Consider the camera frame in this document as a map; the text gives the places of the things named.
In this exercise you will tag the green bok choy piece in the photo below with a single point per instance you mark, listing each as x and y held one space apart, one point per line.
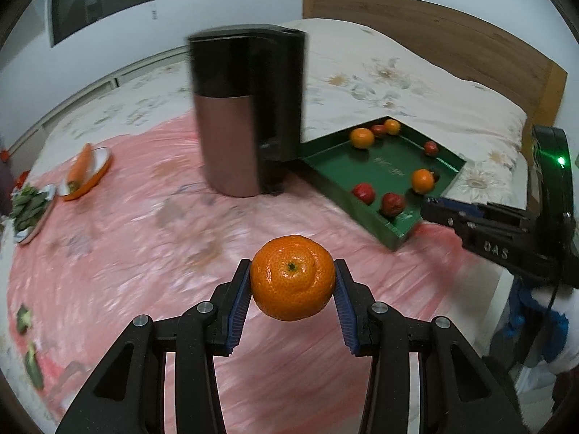
23 318
34 364

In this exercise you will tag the dark glass window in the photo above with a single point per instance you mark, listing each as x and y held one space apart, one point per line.
99 0

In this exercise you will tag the white plate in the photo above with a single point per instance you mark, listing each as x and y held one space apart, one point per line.
29 234

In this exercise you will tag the person's right hand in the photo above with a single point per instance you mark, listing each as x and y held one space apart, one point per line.
538 325

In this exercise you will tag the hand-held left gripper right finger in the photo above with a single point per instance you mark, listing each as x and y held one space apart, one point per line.
346 312

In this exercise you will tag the small red apple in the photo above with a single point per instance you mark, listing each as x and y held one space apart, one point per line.
364 192
430 147
379 129
392 203

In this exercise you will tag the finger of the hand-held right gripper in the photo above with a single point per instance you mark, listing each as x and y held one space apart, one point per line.
443 217
463 204

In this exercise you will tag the pile of green leaves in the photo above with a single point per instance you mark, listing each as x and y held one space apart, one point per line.
27 208

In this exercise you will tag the black and copper kettle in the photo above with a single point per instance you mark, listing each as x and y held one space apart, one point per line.
226 144

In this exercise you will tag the green cardboard box tray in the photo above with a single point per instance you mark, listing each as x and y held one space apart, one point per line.
393 162

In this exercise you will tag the large orange mandarin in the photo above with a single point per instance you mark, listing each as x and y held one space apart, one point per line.
423 180

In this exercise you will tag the pink plastic sheet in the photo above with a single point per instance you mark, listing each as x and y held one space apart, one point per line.
135 257

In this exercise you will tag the orange carrot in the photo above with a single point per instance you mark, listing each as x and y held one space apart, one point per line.
79 167

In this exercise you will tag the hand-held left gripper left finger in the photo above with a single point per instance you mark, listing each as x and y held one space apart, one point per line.
239 312

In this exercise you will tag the wooden bed headboard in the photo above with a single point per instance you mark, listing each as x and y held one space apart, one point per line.
429 27

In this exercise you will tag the yellow plate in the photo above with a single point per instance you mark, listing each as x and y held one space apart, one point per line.
97 172

